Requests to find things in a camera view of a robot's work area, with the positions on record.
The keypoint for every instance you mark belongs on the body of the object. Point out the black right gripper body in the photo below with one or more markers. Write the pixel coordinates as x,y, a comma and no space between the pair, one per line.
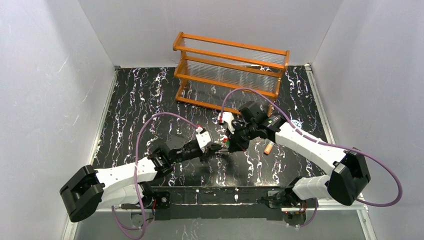
238,139

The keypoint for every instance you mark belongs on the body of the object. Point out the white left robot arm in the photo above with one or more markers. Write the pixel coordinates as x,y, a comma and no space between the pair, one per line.
91,189

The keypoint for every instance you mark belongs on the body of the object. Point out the metal oval keyring holder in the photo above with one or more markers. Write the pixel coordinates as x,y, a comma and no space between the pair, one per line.
216,148

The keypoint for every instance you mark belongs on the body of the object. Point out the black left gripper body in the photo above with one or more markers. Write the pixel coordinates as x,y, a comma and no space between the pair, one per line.
206,151

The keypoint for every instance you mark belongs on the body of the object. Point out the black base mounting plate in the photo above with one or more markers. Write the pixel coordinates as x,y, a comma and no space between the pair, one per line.
246,202

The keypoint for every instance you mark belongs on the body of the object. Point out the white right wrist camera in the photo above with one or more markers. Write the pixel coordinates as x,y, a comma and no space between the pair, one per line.
225,119

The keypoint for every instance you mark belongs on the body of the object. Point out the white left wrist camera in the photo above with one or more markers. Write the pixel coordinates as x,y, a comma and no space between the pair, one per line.
203,138

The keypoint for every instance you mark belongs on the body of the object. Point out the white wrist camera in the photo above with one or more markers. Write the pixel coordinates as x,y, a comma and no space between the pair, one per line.
225,119
203,138

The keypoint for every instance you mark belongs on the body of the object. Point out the orange capped tube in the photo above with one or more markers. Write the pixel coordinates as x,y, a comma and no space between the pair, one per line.
268,148

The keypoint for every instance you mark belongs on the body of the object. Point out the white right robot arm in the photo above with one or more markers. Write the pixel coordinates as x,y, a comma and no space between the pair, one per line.
346,172

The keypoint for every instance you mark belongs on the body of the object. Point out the orange wooden rack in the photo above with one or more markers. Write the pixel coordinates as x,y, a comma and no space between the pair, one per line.
228,64

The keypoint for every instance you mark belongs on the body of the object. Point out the blue lidded jar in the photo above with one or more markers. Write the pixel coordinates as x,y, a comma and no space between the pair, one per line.
297,123

